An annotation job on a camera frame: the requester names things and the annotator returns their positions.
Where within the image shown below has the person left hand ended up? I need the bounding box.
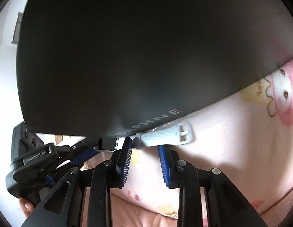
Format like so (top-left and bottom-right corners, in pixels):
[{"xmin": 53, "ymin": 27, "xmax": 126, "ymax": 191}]
[{"xmin": 19, "ymin": 197, "xmax": 34, "ymax": 218}]

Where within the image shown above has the pink cartoon bed blanket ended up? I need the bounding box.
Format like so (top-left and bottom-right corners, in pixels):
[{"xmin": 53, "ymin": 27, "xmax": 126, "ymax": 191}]
[{"xmin": 111, "ymin": 60, "xmax": 293, "ymax": 226}]

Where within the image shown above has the black cardboard shoe box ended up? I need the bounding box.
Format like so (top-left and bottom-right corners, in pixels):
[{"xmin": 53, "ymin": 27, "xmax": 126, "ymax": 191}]
[{"xmin": 16, "ymin": 0, "xmax": 293, "ymax": 137}]

